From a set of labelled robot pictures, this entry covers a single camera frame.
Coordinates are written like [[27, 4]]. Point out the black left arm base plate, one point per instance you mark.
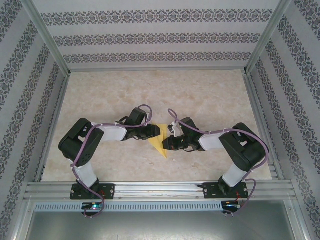
[[110, 191]]

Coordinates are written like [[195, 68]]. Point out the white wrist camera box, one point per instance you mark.
[[149, 119], [176, 130]]

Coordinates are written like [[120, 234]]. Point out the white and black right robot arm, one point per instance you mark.
[[240, 147]]

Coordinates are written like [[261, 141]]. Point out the brushed grey metal panel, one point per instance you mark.
[[160, 226]]

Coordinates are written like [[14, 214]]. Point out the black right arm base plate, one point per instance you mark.
[[212, 191]]

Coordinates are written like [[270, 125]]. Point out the aluminium frame post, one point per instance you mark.
[[267, 35], [47, 37]]

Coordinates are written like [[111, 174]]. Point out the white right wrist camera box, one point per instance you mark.
[[176, 130]]

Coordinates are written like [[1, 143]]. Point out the aluminium front frame bar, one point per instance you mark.
[[18, 225], [303, 225]]

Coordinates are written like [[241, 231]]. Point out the aluminium mounting rail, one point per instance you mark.
[[160, 191]]

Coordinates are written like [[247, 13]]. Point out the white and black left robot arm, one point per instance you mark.
[[110, 132]]

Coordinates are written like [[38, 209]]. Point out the left controller board green light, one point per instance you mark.
[[93, 206]]

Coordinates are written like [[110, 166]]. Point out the right controller board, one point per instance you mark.
[[231, 205]]

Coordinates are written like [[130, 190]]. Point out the aluminium side frame rail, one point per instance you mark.
[[55, 125], [258, 112]]

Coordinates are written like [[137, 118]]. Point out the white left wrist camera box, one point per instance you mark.
[[149, 119]]

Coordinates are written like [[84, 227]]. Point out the aluminium back frame rail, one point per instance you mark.
[[157, 69]]

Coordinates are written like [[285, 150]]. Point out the yellow paper sheet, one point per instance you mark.
[[160, 147]]

